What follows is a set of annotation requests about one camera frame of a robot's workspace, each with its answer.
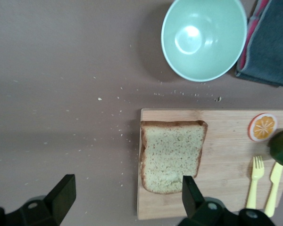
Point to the wooden cutting board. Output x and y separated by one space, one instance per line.
226 164

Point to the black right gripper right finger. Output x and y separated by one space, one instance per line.
191 195

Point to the yellow plastic knife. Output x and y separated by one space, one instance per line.
274 186

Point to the orange slice toy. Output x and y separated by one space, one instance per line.
263 127

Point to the dark green avocado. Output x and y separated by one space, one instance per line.
281 148

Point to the yellow plastic fork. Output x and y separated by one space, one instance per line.
255 176

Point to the pale green bowl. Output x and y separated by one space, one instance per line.
202 40

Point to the plain bread slice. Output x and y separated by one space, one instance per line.
172 155

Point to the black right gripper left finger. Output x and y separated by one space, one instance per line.
63 193

